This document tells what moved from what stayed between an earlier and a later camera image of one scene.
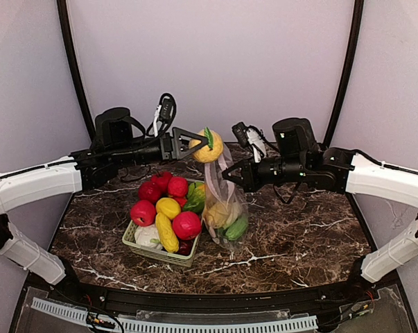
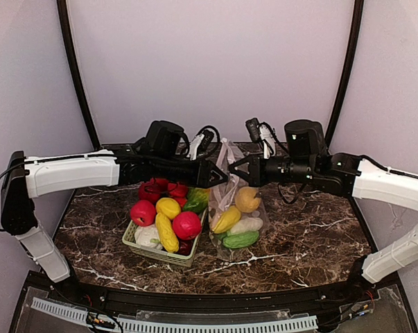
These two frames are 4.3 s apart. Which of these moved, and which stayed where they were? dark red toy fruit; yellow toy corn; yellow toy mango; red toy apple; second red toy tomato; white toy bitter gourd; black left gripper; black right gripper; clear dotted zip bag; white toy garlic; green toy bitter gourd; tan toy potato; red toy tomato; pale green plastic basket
Moved: clear dotted zip bag; tan toy potato; black left gripper; green toy bitter gourd; yellow toy mango; white toy bitter gourd
Stayed: dark red toy fruit; white toy garlic; red toy apple; pale green plastic basket; second red toy tomato; black right gripper; red toy tomato; yellow toy corn
